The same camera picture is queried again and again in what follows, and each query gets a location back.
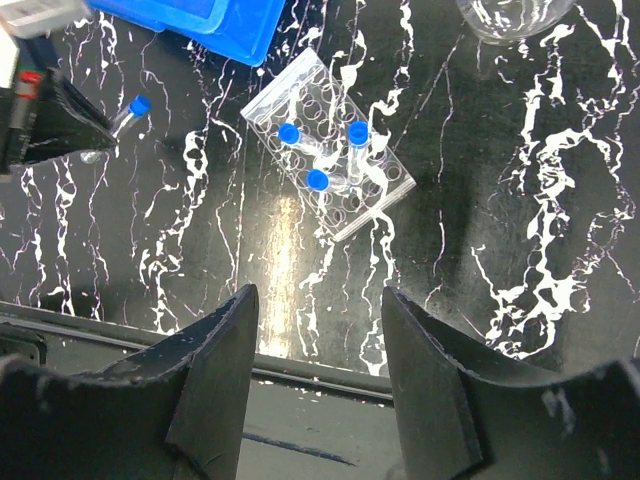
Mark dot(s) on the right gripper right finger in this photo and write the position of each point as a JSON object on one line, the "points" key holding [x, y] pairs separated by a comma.
{"points": [[465, 411]]}

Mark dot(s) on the clear tube rack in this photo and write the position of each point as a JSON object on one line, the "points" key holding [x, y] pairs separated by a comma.
{"points": [[307, 95]]}

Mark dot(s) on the small glass beaker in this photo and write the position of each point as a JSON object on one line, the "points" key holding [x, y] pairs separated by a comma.
{"points": [[503, 22]]}

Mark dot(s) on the centrifuge tube blue cap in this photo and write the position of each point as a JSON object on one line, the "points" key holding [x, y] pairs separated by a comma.
{"points": [[295, 138], [119, 125], [320, 181], [358, 138]]}

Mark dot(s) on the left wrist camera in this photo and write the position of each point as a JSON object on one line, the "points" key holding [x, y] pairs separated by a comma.
{"points": [[28, 19]]}

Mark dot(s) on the blue compartment bin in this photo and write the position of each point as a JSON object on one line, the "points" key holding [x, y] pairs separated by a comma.
{"points": [[240, 30]]}

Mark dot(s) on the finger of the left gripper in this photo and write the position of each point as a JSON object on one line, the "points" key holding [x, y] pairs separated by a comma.
{"points": [[63, 122]]}

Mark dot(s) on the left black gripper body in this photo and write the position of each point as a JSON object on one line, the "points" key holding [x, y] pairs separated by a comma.
{"points": [[27, 123]]}

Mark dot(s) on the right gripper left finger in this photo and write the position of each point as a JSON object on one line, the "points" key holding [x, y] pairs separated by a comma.
{"points": [[174, 410]]}

